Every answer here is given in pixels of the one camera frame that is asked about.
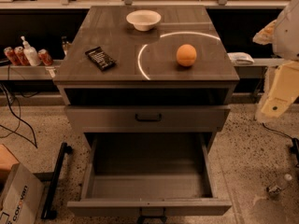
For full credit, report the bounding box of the grey drawer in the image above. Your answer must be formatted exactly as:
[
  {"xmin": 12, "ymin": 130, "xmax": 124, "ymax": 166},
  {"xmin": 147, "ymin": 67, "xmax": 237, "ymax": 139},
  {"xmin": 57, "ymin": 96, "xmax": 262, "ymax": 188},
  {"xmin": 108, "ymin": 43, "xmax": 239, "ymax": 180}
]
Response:
[
  {"xmin": 65, "ymin": 105, "xmax": 230, "ymax": 133},
  {"xmin": 67, "ymin": 133, "xmax": 232, "ymax": 223}
]

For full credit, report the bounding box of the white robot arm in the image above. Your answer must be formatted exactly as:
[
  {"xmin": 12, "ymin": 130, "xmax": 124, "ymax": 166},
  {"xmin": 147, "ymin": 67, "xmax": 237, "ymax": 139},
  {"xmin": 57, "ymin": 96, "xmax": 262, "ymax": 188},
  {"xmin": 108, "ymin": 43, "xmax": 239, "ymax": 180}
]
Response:
[{"xmin": 253, "ymin": 0, "xmax": 299, "ymax": 122}]

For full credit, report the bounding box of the grey drawer cabinet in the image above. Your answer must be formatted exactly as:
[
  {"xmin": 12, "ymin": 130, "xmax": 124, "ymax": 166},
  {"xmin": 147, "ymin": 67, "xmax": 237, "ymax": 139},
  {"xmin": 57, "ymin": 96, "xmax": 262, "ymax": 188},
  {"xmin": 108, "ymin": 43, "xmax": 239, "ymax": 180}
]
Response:
[{"xmin": 54, "ymin": 6, "xmax": 239, "ymax": 146}]

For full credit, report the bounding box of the grey top drawer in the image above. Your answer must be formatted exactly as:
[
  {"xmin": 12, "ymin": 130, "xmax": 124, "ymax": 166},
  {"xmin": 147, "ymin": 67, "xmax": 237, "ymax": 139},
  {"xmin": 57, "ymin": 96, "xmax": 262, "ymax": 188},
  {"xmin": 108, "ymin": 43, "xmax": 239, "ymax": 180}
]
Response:
[{"xmin": 65, "ymin": 105, "xmax": 230, "ymax": 133}]

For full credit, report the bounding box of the red soda can middle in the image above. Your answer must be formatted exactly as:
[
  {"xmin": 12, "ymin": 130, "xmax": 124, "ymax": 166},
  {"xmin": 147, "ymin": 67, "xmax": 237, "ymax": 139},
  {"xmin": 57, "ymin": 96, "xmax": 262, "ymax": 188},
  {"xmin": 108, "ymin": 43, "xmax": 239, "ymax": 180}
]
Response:
[{"xmin": 14, "ymin": 46, "xmax": 29, "ymax": 66}]

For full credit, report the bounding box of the red soda can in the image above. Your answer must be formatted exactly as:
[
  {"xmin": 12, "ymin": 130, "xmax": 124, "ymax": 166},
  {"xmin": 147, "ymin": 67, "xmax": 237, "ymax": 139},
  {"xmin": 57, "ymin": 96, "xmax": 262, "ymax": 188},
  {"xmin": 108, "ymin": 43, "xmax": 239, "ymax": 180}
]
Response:
[
  {"xmin": 14, "ymin": 46, "xmax": 29, "ymax": 66},
  {"xmin": 38, "ymin": 49, "xmax": 53, "ymax": 66},
  {"xmin": 4, "ymin": 47, "xmax": 21, "ymax": 65}
]

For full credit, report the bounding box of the grey side shelf right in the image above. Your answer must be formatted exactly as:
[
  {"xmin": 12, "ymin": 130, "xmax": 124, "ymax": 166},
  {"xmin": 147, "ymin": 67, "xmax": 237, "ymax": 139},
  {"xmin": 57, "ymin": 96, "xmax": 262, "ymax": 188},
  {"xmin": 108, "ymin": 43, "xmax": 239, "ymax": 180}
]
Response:
[{"xmin": 235, "ymin": 58, "xmax": 284, "ymax": 78}]

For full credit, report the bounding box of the grey side shelf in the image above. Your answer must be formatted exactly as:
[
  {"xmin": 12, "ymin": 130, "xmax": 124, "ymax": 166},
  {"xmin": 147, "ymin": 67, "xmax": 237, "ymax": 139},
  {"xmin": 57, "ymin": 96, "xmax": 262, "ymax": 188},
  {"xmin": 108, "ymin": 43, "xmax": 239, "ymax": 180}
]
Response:
[
  {"xmin": 0, "ymin": 60, "xmax": 62, "ymax": 81},
  {"xmin": 235, "ymin": 58, "xmax": 284, "ymax": 78}
]

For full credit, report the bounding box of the white folded cloth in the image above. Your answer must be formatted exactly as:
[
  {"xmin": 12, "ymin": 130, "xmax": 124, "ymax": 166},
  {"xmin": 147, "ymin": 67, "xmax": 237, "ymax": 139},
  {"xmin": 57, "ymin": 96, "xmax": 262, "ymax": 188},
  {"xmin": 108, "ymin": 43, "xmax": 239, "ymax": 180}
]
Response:
[{"xmin": 228, "ymin": 52, "xmax": 254, "ymax": 65}]

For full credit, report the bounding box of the orange fruit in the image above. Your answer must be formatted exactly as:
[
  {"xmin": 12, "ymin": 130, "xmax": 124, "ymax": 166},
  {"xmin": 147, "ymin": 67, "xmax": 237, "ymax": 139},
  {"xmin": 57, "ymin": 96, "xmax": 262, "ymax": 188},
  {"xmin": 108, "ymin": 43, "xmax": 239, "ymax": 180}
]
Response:
[{"xmin": 176, "ymin": 44, "xmax": 197, "ymax": 67}]

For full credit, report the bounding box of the small floor debris object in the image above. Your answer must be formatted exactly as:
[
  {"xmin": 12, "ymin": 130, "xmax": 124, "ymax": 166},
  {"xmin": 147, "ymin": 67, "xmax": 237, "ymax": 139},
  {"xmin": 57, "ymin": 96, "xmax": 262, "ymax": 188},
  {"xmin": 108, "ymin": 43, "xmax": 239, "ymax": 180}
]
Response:
[{"xmin": 266, "ymin": 174, "xmax": 292, "ymax": 197}]

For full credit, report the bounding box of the white bowl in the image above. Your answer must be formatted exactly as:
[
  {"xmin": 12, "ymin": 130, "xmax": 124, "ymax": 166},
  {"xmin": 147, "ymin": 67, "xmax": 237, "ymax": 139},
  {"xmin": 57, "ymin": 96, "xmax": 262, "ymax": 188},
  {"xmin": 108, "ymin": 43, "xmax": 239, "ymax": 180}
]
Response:
[{"xmin": 126, "ymin": 10, "xmax": 162, "ymax": 32}]

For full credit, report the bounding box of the black snack bar packet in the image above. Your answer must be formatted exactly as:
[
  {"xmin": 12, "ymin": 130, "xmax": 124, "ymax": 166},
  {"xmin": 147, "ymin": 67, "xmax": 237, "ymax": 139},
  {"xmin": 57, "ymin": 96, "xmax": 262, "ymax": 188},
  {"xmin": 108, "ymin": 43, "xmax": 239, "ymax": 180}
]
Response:
[{"xmin": 85, "ymin": 47, "xmax": 116, "ymax": 71}]

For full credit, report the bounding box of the small glass bottle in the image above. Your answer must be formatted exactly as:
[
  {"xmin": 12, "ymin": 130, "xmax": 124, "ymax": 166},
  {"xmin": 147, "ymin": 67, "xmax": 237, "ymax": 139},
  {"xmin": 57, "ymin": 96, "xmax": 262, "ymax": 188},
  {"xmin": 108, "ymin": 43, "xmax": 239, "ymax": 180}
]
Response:
[{"xmin": 62, "ymin": 36, "xmax": 71, "ymax": 54}]

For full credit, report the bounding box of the red soda can right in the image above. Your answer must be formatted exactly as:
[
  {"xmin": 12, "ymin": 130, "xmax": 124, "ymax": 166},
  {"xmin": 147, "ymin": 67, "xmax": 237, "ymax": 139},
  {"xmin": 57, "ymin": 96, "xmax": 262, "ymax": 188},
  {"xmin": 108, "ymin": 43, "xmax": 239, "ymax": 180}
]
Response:
[{"xmin": 38, "ymin": 49, "xmax": 53, "ymax": 66}]

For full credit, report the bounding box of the white pump bottle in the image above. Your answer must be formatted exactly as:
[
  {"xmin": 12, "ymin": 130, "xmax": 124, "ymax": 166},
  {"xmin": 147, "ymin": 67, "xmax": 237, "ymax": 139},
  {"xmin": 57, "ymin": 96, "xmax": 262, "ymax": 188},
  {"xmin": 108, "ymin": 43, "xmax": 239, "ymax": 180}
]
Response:
[{"xmin": 21, "ymin": 36, "xmax": 41, "ymax": 66}]

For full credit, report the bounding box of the black metal bar stand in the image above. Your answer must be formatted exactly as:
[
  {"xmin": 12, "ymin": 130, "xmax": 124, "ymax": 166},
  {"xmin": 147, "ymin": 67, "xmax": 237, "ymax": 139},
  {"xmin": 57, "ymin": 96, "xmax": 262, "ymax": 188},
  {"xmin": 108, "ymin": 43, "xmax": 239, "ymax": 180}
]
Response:
[{"xmin": 41, "ymin": 142, "xmax": 73, "ymax": 219}]

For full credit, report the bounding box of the red soda can left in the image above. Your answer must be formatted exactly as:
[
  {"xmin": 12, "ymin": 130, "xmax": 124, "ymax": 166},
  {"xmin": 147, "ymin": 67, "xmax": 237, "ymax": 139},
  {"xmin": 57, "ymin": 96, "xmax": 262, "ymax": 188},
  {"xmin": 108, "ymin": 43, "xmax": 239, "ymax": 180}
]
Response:
[{"xmin": 4, "ymin": 47, "xmax": 21, "ymax": 65}]

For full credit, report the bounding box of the grey side shelf left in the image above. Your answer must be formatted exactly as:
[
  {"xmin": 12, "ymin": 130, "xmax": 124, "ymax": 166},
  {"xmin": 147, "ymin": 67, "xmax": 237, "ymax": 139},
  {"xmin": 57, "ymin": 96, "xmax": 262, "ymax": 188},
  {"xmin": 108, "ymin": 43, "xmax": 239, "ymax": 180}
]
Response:
[{"xmin": 0, "ymin": 60, "xmax": 62, "ymax": 81}]

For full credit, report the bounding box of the cardboard box with print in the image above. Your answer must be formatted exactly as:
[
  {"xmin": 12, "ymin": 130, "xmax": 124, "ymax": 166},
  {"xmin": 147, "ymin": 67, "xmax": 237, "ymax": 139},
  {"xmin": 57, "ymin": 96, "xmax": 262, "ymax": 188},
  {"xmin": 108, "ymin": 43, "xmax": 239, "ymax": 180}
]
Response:
[{"xmin": 0, "ymin": 145, "xmax": 44, "ymax": 224}]

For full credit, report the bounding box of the black floor cable right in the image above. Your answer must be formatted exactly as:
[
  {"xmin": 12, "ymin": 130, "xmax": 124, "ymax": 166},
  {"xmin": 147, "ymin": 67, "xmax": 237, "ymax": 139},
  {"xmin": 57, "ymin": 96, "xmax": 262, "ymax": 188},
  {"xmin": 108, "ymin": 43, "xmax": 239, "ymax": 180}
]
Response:
[{"xmin": 262, "ymin": 122, "xmax": 299, "ymax": 161}]

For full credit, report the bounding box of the black floor cable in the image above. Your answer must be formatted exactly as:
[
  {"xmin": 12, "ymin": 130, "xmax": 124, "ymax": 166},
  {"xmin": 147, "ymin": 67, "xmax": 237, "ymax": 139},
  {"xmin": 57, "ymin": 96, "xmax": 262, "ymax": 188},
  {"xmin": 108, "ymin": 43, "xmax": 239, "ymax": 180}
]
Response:
[
  {"xmin": 0, "ymin": 83, "xmax": 39, "ymax": 149},
  {"xmin": 262, "ymin": 122, "xmax": 299, "ymax": 161}
]

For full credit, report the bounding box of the black floor cable left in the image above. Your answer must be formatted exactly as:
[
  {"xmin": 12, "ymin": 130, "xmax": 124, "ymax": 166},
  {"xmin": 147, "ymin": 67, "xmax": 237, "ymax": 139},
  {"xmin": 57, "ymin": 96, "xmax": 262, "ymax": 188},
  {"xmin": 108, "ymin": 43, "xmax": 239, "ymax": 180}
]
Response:
[{"xmin": 0, "ymin": 83, "xmax": 39, "ymax": 149}]

